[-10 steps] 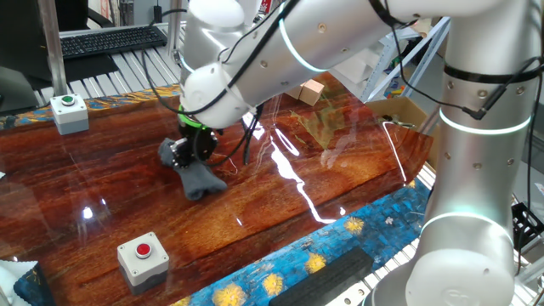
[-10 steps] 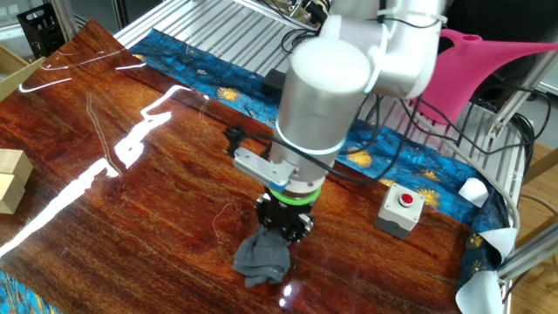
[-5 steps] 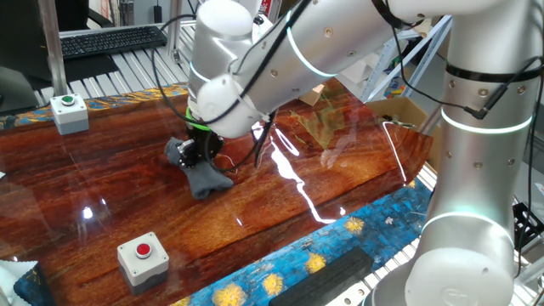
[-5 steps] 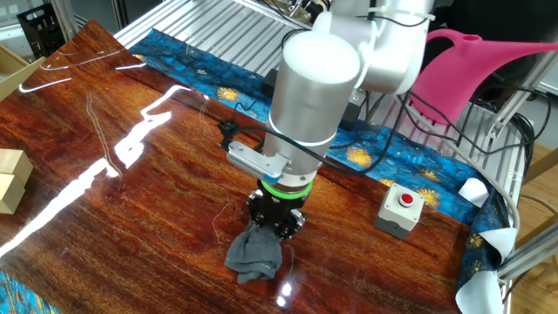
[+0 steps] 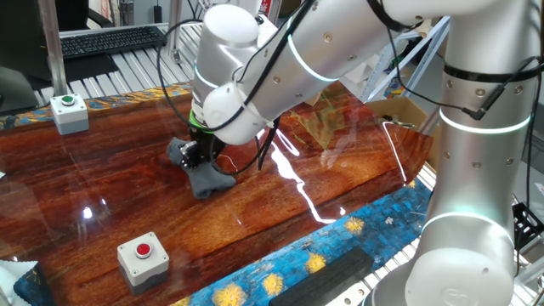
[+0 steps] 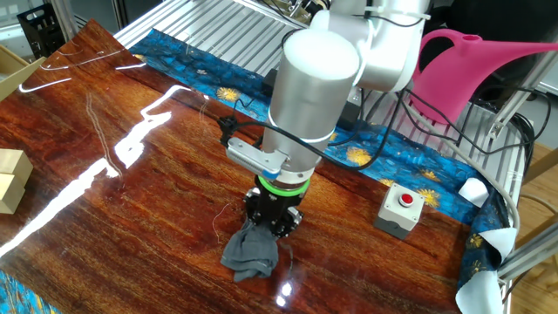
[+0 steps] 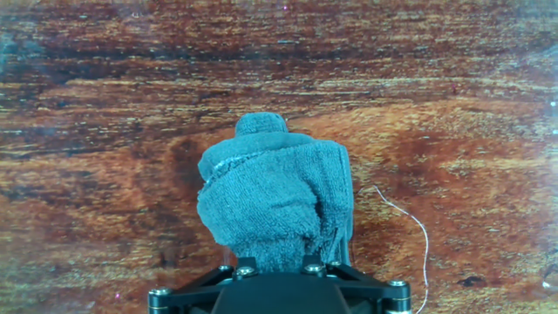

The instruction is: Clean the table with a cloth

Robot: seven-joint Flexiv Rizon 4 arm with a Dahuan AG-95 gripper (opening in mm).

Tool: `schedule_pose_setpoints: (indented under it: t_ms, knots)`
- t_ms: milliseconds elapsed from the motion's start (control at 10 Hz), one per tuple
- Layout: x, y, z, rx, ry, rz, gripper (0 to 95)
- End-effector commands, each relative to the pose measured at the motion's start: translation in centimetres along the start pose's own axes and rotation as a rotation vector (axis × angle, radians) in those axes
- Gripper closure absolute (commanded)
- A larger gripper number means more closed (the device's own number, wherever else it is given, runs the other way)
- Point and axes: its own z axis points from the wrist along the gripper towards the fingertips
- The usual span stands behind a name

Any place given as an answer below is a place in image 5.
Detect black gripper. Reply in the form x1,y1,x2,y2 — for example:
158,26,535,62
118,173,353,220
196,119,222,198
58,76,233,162
179,128,228,169

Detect grey terry cloth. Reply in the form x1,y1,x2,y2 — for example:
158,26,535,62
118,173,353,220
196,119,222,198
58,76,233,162
166,136,237,201

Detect glossy wood print mat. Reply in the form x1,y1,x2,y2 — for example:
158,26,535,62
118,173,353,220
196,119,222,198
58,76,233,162
0,80,434,306

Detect red push button box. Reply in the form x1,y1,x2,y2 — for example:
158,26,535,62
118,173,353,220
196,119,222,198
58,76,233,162
116,231,170,297

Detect green push button box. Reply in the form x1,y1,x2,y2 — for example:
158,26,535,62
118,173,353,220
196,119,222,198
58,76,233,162
49,93,90,136

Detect black desk mat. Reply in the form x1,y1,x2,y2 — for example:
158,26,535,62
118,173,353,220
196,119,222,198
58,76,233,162
25,53,121,91

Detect black computer keyboard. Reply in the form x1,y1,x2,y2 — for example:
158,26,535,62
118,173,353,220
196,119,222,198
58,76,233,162
59,25,168,60

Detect black foam block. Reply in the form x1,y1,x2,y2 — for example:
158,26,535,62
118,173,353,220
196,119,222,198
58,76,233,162
268,246,375,306

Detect white plastic container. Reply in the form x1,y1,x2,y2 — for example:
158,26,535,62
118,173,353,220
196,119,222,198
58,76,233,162
339,54,383,86

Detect dark computer monitor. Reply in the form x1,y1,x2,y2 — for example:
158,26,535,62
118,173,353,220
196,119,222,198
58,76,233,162
0,0,56,115

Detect open cardboard box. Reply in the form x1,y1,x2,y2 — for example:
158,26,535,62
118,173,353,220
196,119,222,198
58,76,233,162
365,96,441,171

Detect white metal shelf rack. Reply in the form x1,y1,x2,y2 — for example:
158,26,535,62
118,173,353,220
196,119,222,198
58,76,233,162
360,16,451,103

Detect black plastic crate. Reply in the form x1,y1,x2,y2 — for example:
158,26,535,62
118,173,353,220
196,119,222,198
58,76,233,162
512,201,544,252

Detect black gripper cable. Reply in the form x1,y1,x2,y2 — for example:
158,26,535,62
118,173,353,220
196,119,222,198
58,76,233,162
156,0,318,176

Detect aluminium frame post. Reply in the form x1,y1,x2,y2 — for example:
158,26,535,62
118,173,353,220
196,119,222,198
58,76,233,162
37,0,69,97
167,0,184,64
418,105,441,135

